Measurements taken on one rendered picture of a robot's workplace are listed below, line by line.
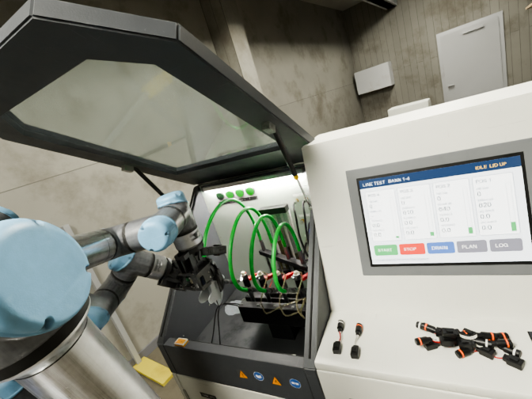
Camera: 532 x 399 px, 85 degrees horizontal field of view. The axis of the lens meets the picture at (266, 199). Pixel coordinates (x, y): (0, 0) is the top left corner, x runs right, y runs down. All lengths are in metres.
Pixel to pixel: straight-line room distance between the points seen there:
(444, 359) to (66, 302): 0.86
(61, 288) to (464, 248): 0.92
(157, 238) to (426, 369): 0.74
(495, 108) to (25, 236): 0.97
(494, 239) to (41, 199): 2.60
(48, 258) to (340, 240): 0.84
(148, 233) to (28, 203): 2.00
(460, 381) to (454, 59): 7.63
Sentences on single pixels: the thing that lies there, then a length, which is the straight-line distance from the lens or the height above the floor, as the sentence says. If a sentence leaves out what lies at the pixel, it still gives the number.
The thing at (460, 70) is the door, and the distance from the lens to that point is 8.21.
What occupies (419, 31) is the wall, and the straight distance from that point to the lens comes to 8.32.
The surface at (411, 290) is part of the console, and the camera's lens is 1.04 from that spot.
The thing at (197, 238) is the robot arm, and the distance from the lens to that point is 0.81.
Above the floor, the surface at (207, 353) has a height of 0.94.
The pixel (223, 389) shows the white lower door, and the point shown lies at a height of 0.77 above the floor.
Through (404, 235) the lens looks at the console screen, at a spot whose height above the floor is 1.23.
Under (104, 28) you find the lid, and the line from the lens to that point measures 0.61.
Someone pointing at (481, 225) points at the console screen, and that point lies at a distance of 0.98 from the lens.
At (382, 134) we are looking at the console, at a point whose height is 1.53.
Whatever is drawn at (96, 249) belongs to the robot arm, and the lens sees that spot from 0.68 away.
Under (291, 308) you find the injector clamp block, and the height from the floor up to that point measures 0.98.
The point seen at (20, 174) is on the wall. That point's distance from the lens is 2.65.
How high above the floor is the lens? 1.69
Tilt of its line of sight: 16 degrees down
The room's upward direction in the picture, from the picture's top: 18 degrees counter-clockwise
